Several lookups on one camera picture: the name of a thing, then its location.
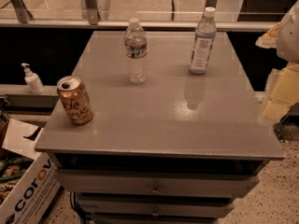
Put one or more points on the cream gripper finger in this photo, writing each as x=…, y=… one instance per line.
x=269, y=39
x=281, y=92

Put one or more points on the clear water bottle red label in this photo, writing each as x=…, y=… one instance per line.
x=135, y=42

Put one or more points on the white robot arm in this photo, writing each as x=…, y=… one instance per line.
x=288, y=36

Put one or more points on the water bottle white blue label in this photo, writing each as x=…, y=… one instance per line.
x=205, y=33

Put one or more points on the white pump dispenser bottle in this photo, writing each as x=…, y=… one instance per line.
x=32, y=80

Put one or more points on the grey drawer cabinet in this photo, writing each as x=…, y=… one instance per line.
x=178, y=149

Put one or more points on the gold soda can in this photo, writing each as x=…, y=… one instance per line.
x=75, y=99

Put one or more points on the white cardboard box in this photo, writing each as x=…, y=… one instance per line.
x=33, y=193

